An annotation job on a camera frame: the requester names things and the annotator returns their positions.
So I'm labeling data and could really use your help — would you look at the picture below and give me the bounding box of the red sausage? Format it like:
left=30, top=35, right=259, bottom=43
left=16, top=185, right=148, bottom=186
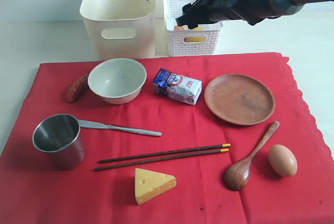
left=65, top=73, right=89, bottom=103

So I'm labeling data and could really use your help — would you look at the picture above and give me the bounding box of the stainless steel cup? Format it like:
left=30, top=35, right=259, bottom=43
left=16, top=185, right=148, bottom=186
left=32, top=113, right=85, bottom=170

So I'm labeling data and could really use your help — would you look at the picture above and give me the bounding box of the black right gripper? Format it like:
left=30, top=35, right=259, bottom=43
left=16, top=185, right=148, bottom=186
left=175, top=0, right=257, bottom=29

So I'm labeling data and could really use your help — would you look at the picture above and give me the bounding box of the lower brown wooden chopstick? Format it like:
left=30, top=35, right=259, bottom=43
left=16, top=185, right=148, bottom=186
left=93, top=148, right=229, bottom=171

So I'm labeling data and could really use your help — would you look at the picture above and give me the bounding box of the upper brown wooden chopstick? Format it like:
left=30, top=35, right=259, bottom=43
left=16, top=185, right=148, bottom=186
left=98, top=143, right=231, bottom=163

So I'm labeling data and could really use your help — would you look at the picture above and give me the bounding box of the white perforated plastic basket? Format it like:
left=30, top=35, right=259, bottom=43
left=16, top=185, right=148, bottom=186
left=163, top=0, right=223, bottom=56

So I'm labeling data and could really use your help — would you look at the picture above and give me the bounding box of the cream plastic bin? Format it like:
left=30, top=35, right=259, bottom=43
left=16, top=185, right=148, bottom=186
left=79, top=0, right=156, bottom=60

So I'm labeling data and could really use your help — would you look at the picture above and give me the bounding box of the white enamel bowl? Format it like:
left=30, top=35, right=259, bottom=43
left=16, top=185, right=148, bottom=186
left=88, top=58, right=147, bottom=104

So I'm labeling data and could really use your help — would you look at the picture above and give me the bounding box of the brown wooden chopstick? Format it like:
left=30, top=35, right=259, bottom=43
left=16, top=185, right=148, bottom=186
left=93, top=148, right=229, bottom=171
left=98, top=143, right=231, bottom=163

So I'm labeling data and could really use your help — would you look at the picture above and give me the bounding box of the blue white milk carton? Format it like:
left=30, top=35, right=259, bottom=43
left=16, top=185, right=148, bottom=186
left=153, top=68, right=202, bottom=105

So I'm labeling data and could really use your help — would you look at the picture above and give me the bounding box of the brown wooden spoon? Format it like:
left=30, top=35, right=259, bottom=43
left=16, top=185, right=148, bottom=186
left=223, top=121, right=280, bottom=191

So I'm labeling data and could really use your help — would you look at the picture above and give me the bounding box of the red tablecloth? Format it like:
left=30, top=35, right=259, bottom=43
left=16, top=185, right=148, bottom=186
left=1, top=53, right=333, bottom=223

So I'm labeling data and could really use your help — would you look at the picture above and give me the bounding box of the fried chicken piece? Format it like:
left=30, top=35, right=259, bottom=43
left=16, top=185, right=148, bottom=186
left=173, top=25, right=188, bottom=30

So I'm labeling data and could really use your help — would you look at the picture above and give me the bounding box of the yellow cheese wedge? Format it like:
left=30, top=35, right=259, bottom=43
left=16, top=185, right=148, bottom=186
left=135, top=168, right=177, bottom=205

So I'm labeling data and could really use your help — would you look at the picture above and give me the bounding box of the brown wooden plate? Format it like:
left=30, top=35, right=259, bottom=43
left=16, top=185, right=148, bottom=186
left=204, top=74, right=276, bottom=126

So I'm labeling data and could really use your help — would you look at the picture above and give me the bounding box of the steel table knife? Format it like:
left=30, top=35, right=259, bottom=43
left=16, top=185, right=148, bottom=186
left=78, top=120, right=162, bottom=137

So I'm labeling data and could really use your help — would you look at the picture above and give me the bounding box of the yellow lemon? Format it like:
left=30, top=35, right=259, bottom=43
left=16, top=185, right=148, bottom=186
left=184, top=26, right=206, bottom=43

